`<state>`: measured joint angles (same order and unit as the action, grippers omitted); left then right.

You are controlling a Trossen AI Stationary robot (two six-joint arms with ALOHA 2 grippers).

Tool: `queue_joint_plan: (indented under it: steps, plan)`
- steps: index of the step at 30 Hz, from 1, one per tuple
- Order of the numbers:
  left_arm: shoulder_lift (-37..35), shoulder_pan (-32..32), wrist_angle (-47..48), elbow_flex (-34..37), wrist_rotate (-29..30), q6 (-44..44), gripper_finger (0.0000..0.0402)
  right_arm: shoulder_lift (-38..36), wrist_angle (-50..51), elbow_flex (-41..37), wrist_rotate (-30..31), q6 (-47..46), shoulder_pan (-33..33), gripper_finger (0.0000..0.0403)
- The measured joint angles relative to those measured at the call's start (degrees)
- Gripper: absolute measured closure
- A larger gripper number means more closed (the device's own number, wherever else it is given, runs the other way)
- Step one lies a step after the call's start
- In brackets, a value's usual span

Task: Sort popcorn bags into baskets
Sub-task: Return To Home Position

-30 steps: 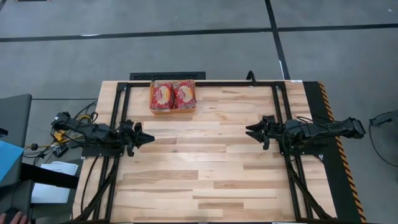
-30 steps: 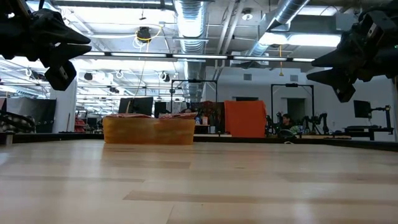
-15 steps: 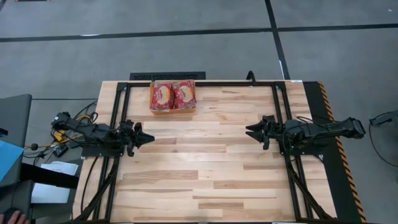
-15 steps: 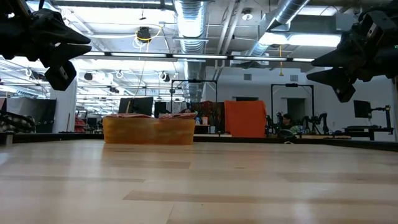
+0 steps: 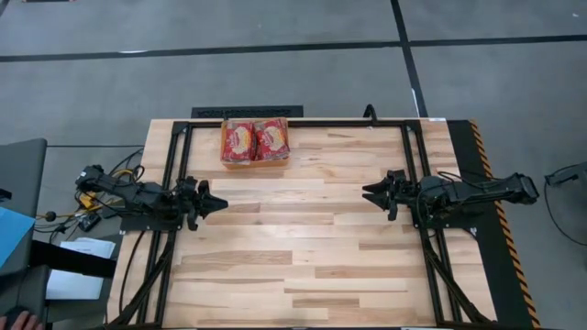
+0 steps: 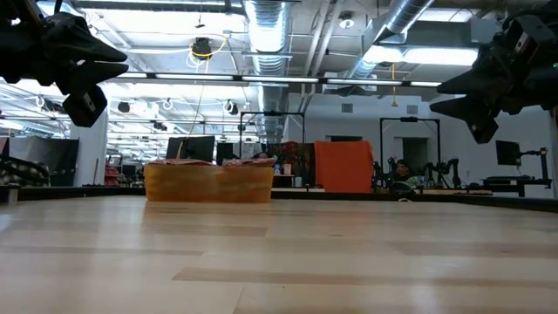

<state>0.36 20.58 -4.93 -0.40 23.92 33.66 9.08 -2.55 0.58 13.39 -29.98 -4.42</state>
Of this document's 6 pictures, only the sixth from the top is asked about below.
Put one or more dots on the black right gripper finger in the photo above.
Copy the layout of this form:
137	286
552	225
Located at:
479	83
475	109

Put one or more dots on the black computer monitor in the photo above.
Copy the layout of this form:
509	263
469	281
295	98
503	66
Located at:
226	152
508	152
196	148

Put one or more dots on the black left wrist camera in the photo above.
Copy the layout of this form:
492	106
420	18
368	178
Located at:
85	107

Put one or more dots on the black hanging lamp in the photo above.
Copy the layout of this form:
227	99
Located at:
124	107
233	109

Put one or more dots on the silver ceiling air duct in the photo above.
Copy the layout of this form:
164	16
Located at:
267	35
401	17

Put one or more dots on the black partition panel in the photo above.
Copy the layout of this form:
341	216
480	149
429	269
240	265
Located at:
52	157

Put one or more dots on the black metal stand frame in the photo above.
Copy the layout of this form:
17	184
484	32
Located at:
410	119
270	113

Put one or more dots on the red popcorn bag clear wrap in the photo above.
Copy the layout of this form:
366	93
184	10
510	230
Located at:
250	162
181	162

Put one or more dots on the person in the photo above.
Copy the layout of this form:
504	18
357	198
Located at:
403	168

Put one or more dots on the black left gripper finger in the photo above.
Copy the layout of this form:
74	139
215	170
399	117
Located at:
83	76
87	50

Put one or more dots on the black background robot arm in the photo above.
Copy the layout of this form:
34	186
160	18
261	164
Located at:
451	168
377	174

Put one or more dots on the round ceiling fixture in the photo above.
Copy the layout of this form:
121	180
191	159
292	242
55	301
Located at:
346	22

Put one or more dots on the grey table corner bracket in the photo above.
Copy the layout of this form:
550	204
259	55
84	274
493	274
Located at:
9	194

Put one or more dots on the white ceiling light panel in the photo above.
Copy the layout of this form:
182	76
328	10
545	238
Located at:
436	56

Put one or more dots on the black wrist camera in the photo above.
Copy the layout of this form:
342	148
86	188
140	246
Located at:
483	131
85	107

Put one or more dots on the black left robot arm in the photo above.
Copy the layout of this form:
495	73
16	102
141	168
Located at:
32	9

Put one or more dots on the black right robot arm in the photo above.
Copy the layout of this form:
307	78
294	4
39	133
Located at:
553	87

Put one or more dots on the black white checkered object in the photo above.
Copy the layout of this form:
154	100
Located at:
22	172

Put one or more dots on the grey wall vent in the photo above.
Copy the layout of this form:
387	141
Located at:
412	109
347	107

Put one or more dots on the black overhead camera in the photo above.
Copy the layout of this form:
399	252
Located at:
201	47

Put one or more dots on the black desk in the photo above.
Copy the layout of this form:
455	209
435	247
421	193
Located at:
519	185

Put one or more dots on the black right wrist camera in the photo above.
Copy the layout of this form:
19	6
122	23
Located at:
483	131

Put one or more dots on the orange cloth-covered box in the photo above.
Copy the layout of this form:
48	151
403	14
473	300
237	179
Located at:
344	168

